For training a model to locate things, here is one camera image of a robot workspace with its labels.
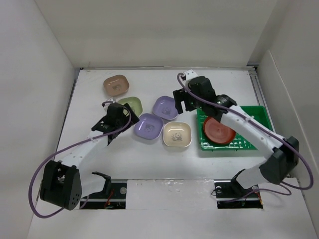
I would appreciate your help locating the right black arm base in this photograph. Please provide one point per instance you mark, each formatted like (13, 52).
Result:
(228, 195)

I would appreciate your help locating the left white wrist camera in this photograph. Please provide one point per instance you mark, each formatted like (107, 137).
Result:
(106, 103)

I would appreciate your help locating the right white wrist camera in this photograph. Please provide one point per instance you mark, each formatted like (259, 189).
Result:
(189, 75)

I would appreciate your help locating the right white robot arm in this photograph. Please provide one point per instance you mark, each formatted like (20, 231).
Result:
(280, 153)

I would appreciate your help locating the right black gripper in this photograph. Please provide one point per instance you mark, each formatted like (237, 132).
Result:
(181, 95)

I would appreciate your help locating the green square panda plate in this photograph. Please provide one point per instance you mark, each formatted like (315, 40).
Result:
(135, 104)

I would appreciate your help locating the cream square panda plate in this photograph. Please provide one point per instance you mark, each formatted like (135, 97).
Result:
(177, 136)

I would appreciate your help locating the green plastic bin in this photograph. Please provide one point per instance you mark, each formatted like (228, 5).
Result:
(239, 143)

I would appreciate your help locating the purple square plate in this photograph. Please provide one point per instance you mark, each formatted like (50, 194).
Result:
(149, 126)
(164, 107)

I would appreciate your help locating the pink square panda plate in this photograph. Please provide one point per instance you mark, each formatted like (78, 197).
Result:
(116, 85)

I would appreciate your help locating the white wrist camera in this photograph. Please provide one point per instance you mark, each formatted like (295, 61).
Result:
(189, 75)
(106, 103)

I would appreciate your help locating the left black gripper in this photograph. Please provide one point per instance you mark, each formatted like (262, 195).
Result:
(134, 120)

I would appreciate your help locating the red round plate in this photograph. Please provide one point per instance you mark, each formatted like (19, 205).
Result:
(217, 132)

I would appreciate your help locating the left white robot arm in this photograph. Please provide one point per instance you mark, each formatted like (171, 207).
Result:
(71, 178)

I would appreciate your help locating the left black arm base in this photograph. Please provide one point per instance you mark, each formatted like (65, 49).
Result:
(114, 199)

